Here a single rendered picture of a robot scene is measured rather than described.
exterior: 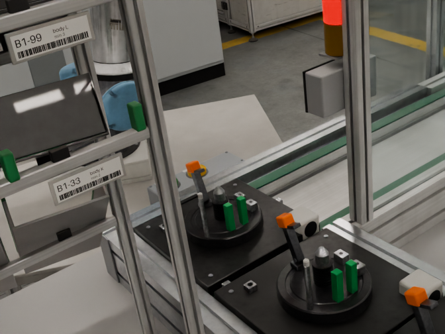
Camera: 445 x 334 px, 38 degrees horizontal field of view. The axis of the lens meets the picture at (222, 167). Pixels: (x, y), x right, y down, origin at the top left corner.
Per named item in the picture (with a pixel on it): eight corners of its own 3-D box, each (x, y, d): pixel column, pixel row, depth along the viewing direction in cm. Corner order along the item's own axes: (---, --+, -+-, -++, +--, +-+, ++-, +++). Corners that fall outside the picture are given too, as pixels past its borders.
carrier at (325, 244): (214, 301, 101) (203, 235, 95) (326, 236, 112) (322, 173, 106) (323, 391, 83) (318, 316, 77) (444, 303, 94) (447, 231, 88)
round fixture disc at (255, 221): (170, 226, 118) (168, 217, 117) (232, 196, 124) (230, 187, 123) (214, 259, 107) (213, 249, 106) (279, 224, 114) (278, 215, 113)
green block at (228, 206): (226, 229, 111) (222, 204, 109) (232, 226, 112) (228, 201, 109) (230, 232, 110) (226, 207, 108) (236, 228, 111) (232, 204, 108)
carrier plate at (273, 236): (135, 236, 120) (133, 226, 119) (238, 186, 131) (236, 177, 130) (209, 297, 102) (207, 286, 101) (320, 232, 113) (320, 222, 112)
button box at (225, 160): (151, 211, 137) (146, 185, 134) (230, 173, 147) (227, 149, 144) (168, 224, 132) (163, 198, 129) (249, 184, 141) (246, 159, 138)
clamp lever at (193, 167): (198, 203, 119) (184, 164, 117) (206, 198, 120) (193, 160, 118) (207, 203, 115) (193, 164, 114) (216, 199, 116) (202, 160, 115)
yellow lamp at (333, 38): (318, 52, 103) (316, 22, 100) (340, 44, 105) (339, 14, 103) (341, 59, 99) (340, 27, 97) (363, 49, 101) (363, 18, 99)
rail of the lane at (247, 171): (107, 272, 126) (95, 226, 121) (411, 118, 168) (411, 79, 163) (120, 285, 122) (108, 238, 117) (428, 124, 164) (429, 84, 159)
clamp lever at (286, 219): (291, 262, 100) (274, 217, 98) (300, 257, 100) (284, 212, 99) (304, 265, 96) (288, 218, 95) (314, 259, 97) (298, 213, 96)
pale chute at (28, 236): (24, 274, 108) (16, 249, 109) (100, 246, 112) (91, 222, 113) (11, 230, 82) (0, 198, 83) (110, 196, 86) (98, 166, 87)
